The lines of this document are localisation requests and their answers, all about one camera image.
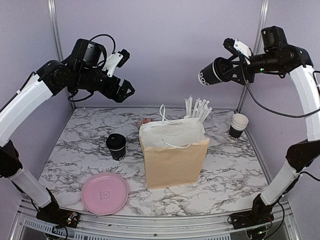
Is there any brown paper bag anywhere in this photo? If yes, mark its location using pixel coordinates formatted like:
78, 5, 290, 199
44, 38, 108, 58
139, 105, 210, 190

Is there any left aluminium frame post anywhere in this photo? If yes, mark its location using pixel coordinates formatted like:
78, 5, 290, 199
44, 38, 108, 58
47, 0, 76, 111

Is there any black coffee cup lid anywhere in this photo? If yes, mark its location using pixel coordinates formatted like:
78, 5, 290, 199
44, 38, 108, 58
213, 57, 234, 82

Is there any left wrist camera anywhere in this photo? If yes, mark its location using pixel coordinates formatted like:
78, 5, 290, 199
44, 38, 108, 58
102, 49, 130, 78

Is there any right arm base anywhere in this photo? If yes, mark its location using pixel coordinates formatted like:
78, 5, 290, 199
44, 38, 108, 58
227, 194, 276, 230

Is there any bundle of white straws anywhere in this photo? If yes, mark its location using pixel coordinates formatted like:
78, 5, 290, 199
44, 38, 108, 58
183, 95, 213, 123

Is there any black paper coffee cup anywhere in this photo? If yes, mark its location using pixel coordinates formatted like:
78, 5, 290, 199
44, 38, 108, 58
197, 62, 223, 86
109, 146, 126, 161

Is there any aluminium frame post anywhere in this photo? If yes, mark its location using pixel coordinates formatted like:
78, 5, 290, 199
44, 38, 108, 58
236, 0, 270, 113
47, 0, 76, 111

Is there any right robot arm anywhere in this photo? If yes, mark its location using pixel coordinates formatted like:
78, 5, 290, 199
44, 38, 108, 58
211, 26, 320, 224

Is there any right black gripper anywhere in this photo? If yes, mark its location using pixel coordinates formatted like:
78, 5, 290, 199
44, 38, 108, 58
222, 51, 285, 85

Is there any stack of paper cups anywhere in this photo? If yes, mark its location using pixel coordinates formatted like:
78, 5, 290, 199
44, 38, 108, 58
228, 113, 249, 141

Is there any pink plate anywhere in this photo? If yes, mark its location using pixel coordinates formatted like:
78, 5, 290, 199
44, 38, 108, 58
81, 172, 129, 216

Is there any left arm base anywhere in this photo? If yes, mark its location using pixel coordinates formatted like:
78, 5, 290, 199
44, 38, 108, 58
36, 194, 80, 228

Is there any right aluminium frame post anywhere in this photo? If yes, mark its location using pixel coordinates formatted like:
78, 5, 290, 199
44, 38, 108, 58
236, 0, 270, 113

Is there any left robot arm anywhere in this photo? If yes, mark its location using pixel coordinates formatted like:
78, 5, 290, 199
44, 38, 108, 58
0, 38, 135, 223

